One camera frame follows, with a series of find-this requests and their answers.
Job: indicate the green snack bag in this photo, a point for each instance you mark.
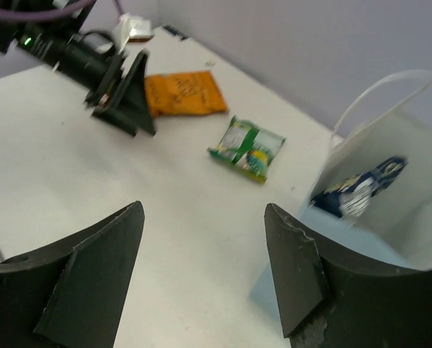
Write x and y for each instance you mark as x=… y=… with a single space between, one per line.
x=247 y=148

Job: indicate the orange potato chips bag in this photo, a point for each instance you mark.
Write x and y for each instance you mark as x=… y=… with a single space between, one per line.
x=184 y=93

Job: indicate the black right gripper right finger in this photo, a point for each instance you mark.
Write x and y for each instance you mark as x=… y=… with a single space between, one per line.
x=331 y=296

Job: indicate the blue cookie bag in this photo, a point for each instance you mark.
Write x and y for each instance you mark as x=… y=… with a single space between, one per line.
x=350 y=198

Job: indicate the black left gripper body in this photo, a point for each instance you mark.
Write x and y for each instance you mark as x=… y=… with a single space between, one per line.
x=70 y=54

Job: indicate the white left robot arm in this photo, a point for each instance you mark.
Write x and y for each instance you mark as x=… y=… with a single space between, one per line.
x=65 y=16

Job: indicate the light blue paper bag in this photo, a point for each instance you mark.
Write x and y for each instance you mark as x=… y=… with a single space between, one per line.
x=396 y=228

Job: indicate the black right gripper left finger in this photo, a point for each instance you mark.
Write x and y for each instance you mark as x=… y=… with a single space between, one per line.
x=71 y=293

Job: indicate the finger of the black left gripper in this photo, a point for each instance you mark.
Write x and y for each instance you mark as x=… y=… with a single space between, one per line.
x=122 y=118
x=133 y=94

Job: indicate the black label sticker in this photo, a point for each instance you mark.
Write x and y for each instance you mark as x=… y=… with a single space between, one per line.
x=174 y=32

